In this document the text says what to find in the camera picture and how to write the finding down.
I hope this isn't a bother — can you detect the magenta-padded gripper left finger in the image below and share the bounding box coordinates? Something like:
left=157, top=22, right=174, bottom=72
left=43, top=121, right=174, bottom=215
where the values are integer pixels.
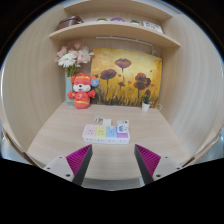
left=43, top=144, right=94, bottom=187

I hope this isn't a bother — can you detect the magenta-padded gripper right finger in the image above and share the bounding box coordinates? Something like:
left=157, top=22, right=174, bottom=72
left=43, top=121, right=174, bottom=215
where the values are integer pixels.
left=133, top=143, right=183, bottom=186

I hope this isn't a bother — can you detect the white light bar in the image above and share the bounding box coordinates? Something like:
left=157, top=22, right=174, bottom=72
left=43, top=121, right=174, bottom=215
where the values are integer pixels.
left=95, top=35, right=153, bottom=48

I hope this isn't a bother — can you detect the small plant in white pot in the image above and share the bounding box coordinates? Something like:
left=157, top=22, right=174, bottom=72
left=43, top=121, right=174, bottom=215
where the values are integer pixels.
left=141, top=94, right=153, bottom=112

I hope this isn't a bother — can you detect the wooden shelf unit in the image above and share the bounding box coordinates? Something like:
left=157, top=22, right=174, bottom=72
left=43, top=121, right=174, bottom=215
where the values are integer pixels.
left=48, top=0, right=181, bottom=49

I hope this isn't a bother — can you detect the white plug adapter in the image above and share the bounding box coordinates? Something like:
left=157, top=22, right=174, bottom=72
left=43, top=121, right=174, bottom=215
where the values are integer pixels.
left=93, top=114, right=113, bottom=127

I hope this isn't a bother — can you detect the white cable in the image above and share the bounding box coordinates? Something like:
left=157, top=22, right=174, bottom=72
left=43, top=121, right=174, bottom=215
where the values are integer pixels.
left=151, top=103, right=163, bottom=112

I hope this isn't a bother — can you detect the red plush toy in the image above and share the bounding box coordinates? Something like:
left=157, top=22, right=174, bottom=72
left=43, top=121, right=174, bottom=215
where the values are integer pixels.
left=67, top=72, right=100, bottom=110

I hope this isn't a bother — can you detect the pink and white flower bouquet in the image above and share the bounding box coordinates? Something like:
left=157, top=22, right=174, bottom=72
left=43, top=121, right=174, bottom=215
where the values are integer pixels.
left=54, top=41, right=95, bottom=78

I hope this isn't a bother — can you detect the white pastel-coloured power strip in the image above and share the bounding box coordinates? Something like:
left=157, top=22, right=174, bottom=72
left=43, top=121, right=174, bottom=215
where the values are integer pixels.
left=81, top=123, right=131, bottom=145

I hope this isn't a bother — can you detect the teal vase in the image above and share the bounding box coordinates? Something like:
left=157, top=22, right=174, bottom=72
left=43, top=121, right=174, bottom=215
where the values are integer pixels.
left=65, top=76, right=75, bottom=107

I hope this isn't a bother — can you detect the yellow poppy painting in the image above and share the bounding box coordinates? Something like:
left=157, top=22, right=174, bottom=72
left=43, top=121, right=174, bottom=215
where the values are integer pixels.
left=90, top=47, right=163, bottom=108

